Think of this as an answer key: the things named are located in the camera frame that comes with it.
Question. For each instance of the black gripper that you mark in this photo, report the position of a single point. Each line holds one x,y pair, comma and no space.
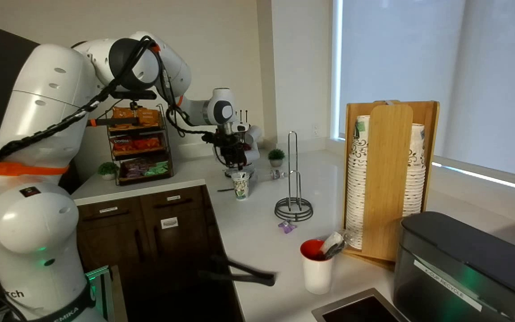
232,146

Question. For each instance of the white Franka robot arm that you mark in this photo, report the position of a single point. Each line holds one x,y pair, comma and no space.
37,119

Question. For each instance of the robot base table green rails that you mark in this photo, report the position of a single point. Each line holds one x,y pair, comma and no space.
99,284

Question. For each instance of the stack of patterned paper cups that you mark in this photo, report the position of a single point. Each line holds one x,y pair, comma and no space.
416,173
359,180

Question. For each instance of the white mug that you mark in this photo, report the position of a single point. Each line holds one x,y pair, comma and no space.
257,155

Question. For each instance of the metal cutlery piece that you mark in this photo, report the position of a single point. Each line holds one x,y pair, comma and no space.
226,191

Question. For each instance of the small green potted plant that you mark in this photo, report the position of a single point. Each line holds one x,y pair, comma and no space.
277,157
108,169

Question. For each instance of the small clear glass item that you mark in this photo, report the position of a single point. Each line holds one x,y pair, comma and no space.
278,174

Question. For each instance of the small purple crumpled piece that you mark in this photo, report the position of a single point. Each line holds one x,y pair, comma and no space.
287,226

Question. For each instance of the snack rack with packets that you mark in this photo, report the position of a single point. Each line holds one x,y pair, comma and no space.
142,146

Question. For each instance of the black kitchen tongs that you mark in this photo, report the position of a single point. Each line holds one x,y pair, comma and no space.
251,276

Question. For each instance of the dark brown drawer cabinet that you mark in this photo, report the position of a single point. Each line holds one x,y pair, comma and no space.
151,239

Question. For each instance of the grey item in white cup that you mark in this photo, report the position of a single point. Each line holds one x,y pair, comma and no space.
334,244

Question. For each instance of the white cup with red inside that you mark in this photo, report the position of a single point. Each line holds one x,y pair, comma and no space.
318,275

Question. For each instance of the wooden paper cup dispenser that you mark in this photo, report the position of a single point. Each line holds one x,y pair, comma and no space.
389,180

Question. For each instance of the dark counter sink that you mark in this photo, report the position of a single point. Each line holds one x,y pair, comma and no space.
359,310

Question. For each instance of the white window roller blind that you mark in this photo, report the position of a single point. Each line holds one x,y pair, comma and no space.
402,55

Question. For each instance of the dark grey appliance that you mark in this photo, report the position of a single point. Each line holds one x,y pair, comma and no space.
466,275

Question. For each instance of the black stereo camera bar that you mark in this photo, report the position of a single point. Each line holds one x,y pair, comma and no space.
144,94

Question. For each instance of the black orange camera clamp arm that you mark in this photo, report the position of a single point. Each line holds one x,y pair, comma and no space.
105,121

